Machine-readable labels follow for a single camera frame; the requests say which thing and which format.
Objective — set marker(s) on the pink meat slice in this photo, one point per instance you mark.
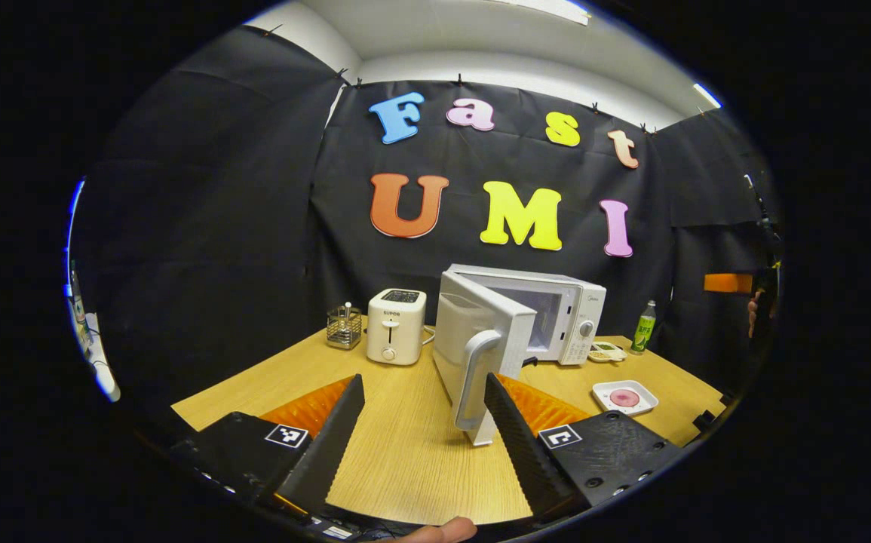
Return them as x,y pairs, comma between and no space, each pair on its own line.
624,398

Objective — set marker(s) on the white square plate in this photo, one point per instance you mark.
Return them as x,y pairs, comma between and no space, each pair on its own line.
601,400

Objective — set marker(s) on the long ceiling light panel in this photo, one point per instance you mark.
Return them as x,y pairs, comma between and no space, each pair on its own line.
556,9

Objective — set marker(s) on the small ceiling light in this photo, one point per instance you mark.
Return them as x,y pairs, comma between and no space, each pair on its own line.
706,95

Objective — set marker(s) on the green drink bottle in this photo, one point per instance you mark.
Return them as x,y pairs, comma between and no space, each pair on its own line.
643,332

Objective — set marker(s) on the row of black cloth clips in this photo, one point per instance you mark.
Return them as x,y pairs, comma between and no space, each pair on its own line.
459,78

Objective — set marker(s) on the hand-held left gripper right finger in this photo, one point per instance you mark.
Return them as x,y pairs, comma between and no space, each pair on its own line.
525,452

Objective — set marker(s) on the white microwave oven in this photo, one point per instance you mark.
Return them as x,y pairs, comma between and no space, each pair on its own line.
480,332

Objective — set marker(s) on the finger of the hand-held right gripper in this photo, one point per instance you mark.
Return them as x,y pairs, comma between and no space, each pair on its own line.
728,283

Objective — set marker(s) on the white toaster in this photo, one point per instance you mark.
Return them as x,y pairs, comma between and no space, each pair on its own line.
396,328

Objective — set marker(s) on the white divided snack tray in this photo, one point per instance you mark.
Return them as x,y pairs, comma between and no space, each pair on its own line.
607,352

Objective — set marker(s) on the black backdrop cloth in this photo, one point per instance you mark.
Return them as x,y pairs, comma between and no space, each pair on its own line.
254,226

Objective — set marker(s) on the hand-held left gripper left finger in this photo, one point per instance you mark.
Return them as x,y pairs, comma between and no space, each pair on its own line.
326,452

